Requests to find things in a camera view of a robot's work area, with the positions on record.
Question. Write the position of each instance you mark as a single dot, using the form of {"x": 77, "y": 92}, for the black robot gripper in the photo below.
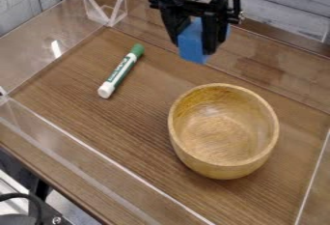
{"x": 217, "y": 12}

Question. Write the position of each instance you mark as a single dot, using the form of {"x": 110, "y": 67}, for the blue rectangular block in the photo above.
{"x": 190, "y": 43}

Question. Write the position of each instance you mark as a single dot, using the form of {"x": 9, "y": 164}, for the light brown wooden bowl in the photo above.
{"x": 224, "y": 130}

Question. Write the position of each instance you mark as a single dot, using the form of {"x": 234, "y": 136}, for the green and white marker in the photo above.
{"x": 119, "y": 73}

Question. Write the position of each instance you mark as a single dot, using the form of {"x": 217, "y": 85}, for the clear acrylic tray wall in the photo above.
{"x": 101, "y": 149}

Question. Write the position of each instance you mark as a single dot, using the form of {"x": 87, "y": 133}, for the black metal table frame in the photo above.
{"x": 23, "y": 196}

